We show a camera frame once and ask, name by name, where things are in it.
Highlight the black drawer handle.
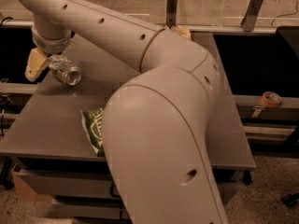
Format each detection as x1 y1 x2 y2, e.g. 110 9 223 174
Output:
109 184 121 199
120 210 130 220

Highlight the brown chips bag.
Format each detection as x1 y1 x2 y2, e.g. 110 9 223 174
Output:
170 25 192 39

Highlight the lower black drawer handle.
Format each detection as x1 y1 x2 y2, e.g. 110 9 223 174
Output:
120 210 130 220

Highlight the green Kettle chips bag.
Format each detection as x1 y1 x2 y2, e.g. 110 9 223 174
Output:
81 107 104 157

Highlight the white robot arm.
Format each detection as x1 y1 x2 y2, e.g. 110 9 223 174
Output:
19 0 228 224

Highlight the metal bracket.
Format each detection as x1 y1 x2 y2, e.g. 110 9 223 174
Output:
166 0 178 27
241 0 263 32

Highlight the upper black drawer handle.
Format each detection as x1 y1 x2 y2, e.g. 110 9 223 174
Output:
109 184 121 199

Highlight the lower grey drawer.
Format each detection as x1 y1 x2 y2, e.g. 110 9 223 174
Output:
52 200 131 222

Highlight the right metal bracket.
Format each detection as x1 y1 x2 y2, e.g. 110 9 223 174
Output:
241 0 263 32

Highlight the metal rail behind table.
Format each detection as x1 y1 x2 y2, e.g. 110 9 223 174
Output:
2 19 277 35

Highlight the silver 7up soda can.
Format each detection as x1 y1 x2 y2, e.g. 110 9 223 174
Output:
49 55 81 86

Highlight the orange tape roll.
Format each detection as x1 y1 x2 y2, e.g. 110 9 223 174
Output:
262 91 281 107

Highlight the black cable left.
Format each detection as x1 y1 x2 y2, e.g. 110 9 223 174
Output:
0 16 15 29

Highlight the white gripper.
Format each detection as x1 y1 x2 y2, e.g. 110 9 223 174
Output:
25 27 71 82

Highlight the black object on floor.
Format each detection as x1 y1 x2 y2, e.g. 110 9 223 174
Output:
281 193 299 207

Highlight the cardboard box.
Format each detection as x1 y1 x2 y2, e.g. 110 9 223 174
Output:
11 164 52 203

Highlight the middle metal bracket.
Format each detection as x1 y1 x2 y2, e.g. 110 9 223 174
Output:
166 0 178 27

